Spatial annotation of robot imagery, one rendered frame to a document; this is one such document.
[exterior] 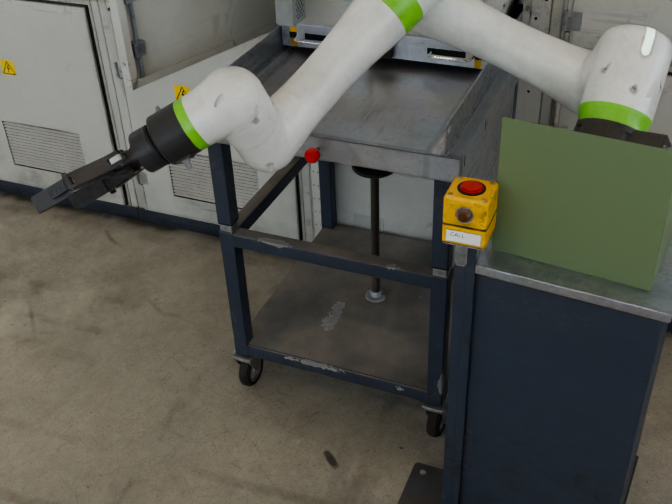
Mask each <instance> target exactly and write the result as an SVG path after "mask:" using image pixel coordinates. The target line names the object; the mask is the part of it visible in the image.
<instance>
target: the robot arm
mask: <svg viewBox="0 0 672 504"><path fill-rule="evenodd" d="M409 31H411V32H414V33H417V34H419V35H422V36H425V37H428V38H431V39H433V40H436V41H439V42H441V43H444V44H447V45H449V46H452V47H454V48H456V49H459V50H461V51H464V52H466V53H468V54H470V55H473V56H475V57H477V58H479V59H481V60H483V61H486V62H488V63H490V64H492V65H494V66H496V67H498V68H500V69H502V70H504V71H506V72H507V73H509V74H511V75H513V76H515V77H517V78H519V79H520V80H522V81H524V82H526V83H527V84H529V85H531V86H533V87H534V88H536V89H538V90H539V91H541V92H543V93H544V94H546V95H547V96H549V97H551V98H552V99H554V100H555V101H557V102H558V103H560V104H561V105H563V106H564V107H566V108H567V109H569V110H570V111H572V112H573V113H575V114H576V115H577V116H578V120H577V123H576V126H575V128H574V130H573V131H577V132H582V133H587V134H592V135H597V136H602V137H607V138H612V139H617V140H622V141H628V142H633V143H638V144H643V145H648V146H653V147H658V148H663V149H668V150H672V145H671V143H670V140H669V138H668V135H664V134H658V133H652V132H648V130H649V129H650V127H651V125H652V122H653V119H654V116H655V113H656V109H657V106H658V103H659V100H660V96H661V93H662V90H663V87H664V83H665V80H666V77H667V74H668V70H669V67H670V63H671V60H672V44H671V42H670V40H669V39H668V38H667V37H666V36H665V35H663V34H662V33H660V32H659V31H657V30H654V29H652V28H649V27H645V26H640V25H632V24H625V25H618V26H615V27H612V28H610V29H608V30H607V31H606V32H605V33H604V34H603V35H602V36H601V38H600V39H599V41H598V42H597V44H596V46H595V47H594V49H593V50H592V51H590V50H587V49H584V48H582V47H579V46H576V45H573V44H571V43H568V42H566V41H563V40H561V39H558V38H556V37H553V36H551V35H548V34H546V33H544V32H541V31H539V30H537V29H535V28H532V27H530V26H528V25H526V24H524V23H522V22H520V21H518V20H516V19H514V18H512V17H510V16H508V15H506V14H504V13H502V12H500V11H498V10H496V9H494V8H493V7H491V6H489V5H487V4H485V3H484V2H482V1H480V0H353V1H352V3H351V4H350V5H349V7H348V8H347V9H346V11H345V12H344V14H343V15H342V16H341V18H340V19H339V21H338V22H337V23H336V25H335V26H334V27H333V29H332V30H331V31H330V33H329V34H328V35H327V36H326V38H325V39H324V40H323V41H322V43H321V44H320V45H319V46H318V47H317V49H316V50H315V51H314V52H313V53H312V54H311V56H310V57H309V58H308V59H307V60H306V61H305V62H304V64H303V65H302V66H301V67H300V68H299V69H298V70H297V71H296V72H295V73H294V74H293V75H292V76H291V77H290V78H289V80H288V81H287V82H286V83H285V84H284V85H283V86H282V87H281V88H280V89H278V90H277V91H276V92H275V93H274V94H273V95H272V96H271V97H269V96H268V94H267V92H266V91H265V89H264V87H263V85H262V84H261V82H260V80H259V79H258V78H257V77H256V76H255V75H254V74H253V73H252V72H250V71H249V70H247V69H245V68H242V67H238V66H225V67H221V68H219V69H216V70H215V71H213V72H212V73H210V74H209V75H208V76H207V77H206V78H205V79H204V80H203V81H202V82H201V83H200V84H199V85H198V86H196V87H195V88H194V89H193V90H191V91H190V92H188V93H187V94H185V95H184V96H182V97H180V98H179V99H177V100H175V101H174V102H172V103H170V104H169V105H167V106H165V107H164V108H162V109H161V108H160V107H159V106H156V107H155V108H156V109H155V110H156V111H155V113H154V114H152V115H150V116H149V117H147V119H146V125H144V126H142V127H140V128H139V129H137V130H135V131H134V132H132V133H130V134H129V137H128V142H129V145H130V147H129V149H128V150H125V151H123V150H114V151H113V152H111V153H110V154H108V155H106V156H104V157H102V158H100V159H98V160H96V161H93V162H91V163H89V164H87V165H85V166H83V167H80V168H78V169H76V170H74V171H72V172H70V173H68V174H66V173H65V172H64V173H63V174H61V176H62V179H61V180H59V181H58V182H56V183H54V184H53V185H51V186H49V187H48V188H46V189H44V190H43V191H41V192H39V193H38V194H36V195H34V196H32V197H31V200H32V202H33V204H34V205H35V207H36V209H37V211H38V213H39V214H40V213H43V212H45V211H47V210H48V209H50V208H52V207H53V206H55V205H57V204H58V203H60V202H62V201H64V200H65V199H67V198H69V199H70V201H71V203H72V204H73V206H74V208H75V210H79V209H81V208H83V207H84V206H86V205H88V204H89V203H91V202H93V201H95V200H96V199H98V198H100V197H101V196H103V195H105V194H107V193H108V192H110V193H111V194H114V193H116V192H117V191H116V189H117V188H120V187H121V186H122V185H124V184H125V183H126V182H128V181H129V180H130V179H132V178H133V177H134V176H136V175H137V174H138V173H140V172H141V171H142V170H144V169H146V170H147V171H149V172H152V173H153V172H156V171H158V170H159V169H161V168H163V167H165V166H166V165H168V164H169V163H171V164H173V165H178V164H185V166H186V167H187V169H188V170H189V169H191V168H193V166H192V165H191V163H190V159H191V158H194V157H195V154H197V153H199V152H201V151H202V150H204V149H206V148H208V147H209V146H211V145H213V144H215V143H216V142H218V141H220V140H223V139H227V140H228V141H229V142H230V143H231V145H232V146H233V147H234V148H235V150H236V151H237V152H238V154H239V155H240V156H241V158H242V159H243V161H244V162H245V163H246V164H247V165H249V166H250V167H251V168H253V169H255V170H258V171H261V172H274V171H277V170H280V169H282V168H284V167H285V166H286V165H288V164H289V163H290V162H291V160H292V159H293V158H294V156H295V155H296V153H297V152H298V150H299V149H300V148H301V146H302V145H303V143H304V142H305V141H306V139H307V138H308V137H309V135H310V134H311V132H312V131H313V130H314V129H315V127H316V126H317V125H318V123H319V122H320V121H321V120H322V119H323V118H324V116H325V115H326V114H327V113H328V112H329V111H330V109H331V108H332V107H333V106H334V105H335V104H336V103H337V102H338V100H339V99H340V98H341V97H342V96H343V95H344V94H345V93H346V92H347V91H348V90H349V88H350V87H351V86H352V85H353V84H354V83H355V82H356V81H357V80H358V79H359V78H360V77H361V76H362V75H363V74H364V73H365V72H366V71H367V70H368V69H369V68H370V67H371V66H372V65H373V64H374V63H375V62H376V61H378V60H379V59H380V58H381V57H382V56H383V55H384V54H385V53H386V52H388V51H389V50H390V49H391V48H392V47H393V46H394V45H395V44H396V43H398V42H399V41H400V40H401V39H402V38H403V37H404V36H405V35H406V34H407V33H408V32H409ZM72 179H73V180H74V182H75V183H74V182H73V180H72ZM115 188H116V189H115ZM78 189H79V190H78ZM76 190H77V191H76Z"/></svg>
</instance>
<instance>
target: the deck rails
mask: <svg viewBox="0 0 672 504"><path fill-rule="evenodd" d="M299 48H300V47H298V46H290V45H283V38H282V26H278V27H277V28H275V29H274V30H273V31H272V32H270V33H269V34H268V35H267V36H265V37H264V38H263V39H261V40H260V41H259V42H258V43H256V44H255V45H254V46H253V47H251V48H250V49H249V50H248V51H246V52H245V53H244V54H242V55H241V56H240V57H239V58H237V59H236V60H235V61H234V62H232V63H231V64H230V65H228V66H238V67H242V68H245V69H247V70H249V71H250V72H252V73H253V74H254V75H255V76H256V77H257V78H258V79H259V80H260V82H261V81H262V80H263V79H264V78H265V77H267V76H268V75H269V74H270V73H271V72H272V71H273V70H275V69H276V68H277V67H278V66H279V65H280V64H282V63H283V62H284V61H285V60H286V59H287V58H288V57H290V56H291V55H292V54H293V53H294V52H295V51H296V50H298V49H299ZM501 70H502V69H500V68H498V67H496V66H494V65H492V64H490V63H488V62H487V63H486V65H485V66H484V68H483V70H482V71H481V73H480V74H479V76H478V77H477V79H476V80H475V82H474V83H473V85H472V86H471V88H470V89H469V91H468V92H467V94H466V95H465V97H464V98H463V100H462V101H461V103H460V104H459V106H458V107H457V109H456V110H455V112H454V113H453V115H452V116H451V118H450V119H449V121H448V122H447V124H446V125H445V129H444V130H443V132H442V133H441V135H440V136H439V138H438V139H437V141H436V142H435V144H434V145H433V147H432V148H431V150H430V151H429V155H435V156H442V157H448V156H449V154H450V153H451V151H452V150H453V148H454V146H455V145H456V143H457V142H458V140H459V138H460V137H461V135H462V133H463V132H464V130H465V129H466V127H467V125H468V124H469V122H470V121H471V119H472V117H473V116H474V114H475V112H476V111H477V109H478V108H479V106H480V104H481V103H482V101H483V100H484V98H485V96H486V95H487V93H488V91H489V90H490V88H491V87H492V85H493V83H494V82H495V80H496V79H497V77H498V75H499V74H500V72H501Z"/></svg>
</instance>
